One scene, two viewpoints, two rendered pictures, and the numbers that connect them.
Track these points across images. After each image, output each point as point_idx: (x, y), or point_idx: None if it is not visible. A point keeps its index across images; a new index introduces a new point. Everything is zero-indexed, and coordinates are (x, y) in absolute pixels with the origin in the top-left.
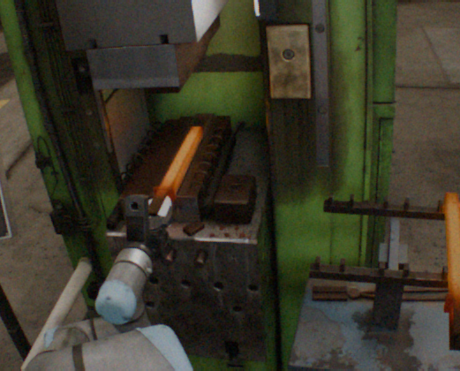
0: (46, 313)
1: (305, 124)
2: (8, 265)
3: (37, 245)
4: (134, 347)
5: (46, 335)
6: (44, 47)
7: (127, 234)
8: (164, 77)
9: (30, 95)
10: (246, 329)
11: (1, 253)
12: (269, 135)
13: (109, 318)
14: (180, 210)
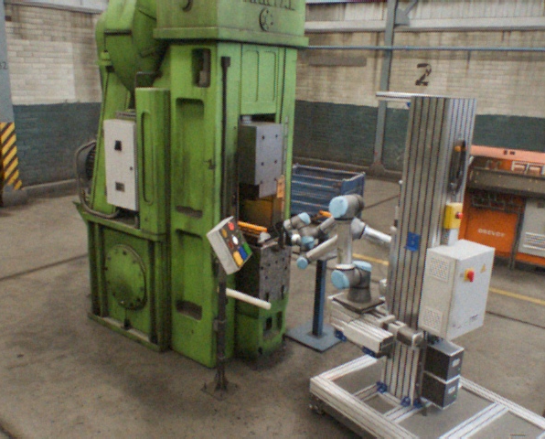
0: (137, 380)
1: (280, 206)
2: (66, 386)
3: (63, 371)
4: (354, 219)
5: (302, 259)
6: (226, 189)
7: (288, 233)
8: (273, 190)
9: (218, 209)
10: (286, 276)
11: (47, 388)
12: (272, 211)
13: (311, 246)
14: None
